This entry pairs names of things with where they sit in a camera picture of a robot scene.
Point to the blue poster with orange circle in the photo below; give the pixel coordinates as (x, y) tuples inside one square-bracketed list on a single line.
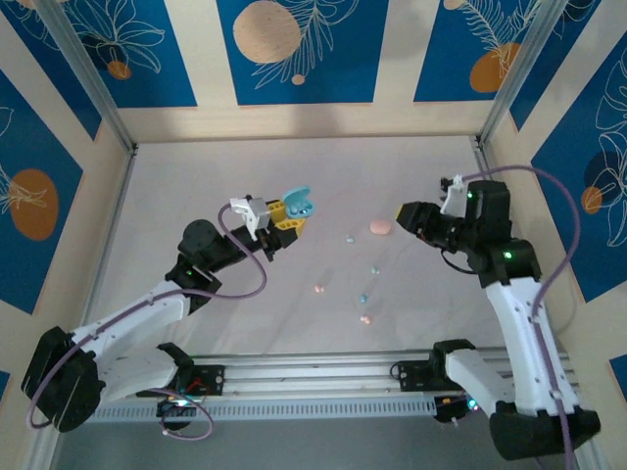
[(29, 147)]

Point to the blue floral wall poster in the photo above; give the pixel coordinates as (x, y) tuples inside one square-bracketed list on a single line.
[(580, 12), (61, 73)]

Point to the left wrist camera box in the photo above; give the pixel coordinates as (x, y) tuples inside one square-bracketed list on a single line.
[(252, 213)]

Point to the pink earbud charging case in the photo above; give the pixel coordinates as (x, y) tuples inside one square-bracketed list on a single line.
[(380, 227)]

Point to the blue earbud charging case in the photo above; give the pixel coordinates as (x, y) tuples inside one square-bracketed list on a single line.
[(301, 198)]

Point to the blue poster with lily drawing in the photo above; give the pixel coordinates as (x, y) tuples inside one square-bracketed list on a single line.
[(602, 220), (166, 73)]

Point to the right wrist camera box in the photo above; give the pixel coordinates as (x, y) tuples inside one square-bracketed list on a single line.
[(453, 196)]

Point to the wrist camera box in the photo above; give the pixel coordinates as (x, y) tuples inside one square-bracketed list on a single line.
[(252, 213), (453, 196)]

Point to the blue poster with beige circle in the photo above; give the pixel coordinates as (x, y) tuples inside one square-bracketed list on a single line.
[(343, 49)]

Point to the blue poster with fern drawing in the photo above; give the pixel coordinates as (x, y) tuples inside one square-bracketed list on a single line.
[(441, 59)]

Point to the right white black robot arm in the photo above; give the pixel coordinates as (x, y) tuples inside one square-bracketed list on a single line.
[(529, 333)]

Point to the aluminium side rail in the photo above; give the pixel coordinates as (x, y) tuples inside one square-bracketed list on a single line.
[(482, 156), (117, 210)]

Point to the aluminium frame post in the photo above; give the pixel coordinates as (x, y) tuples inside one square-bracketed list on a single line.
[(88, 73), (524, 63)]

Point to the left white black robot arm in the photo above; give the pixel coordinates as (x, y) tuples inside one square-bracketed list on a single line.
[(137, 313)]

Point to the aluminium mounting beam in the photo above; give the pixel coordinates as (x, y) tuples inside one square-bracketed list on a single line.
[(303, 377)]

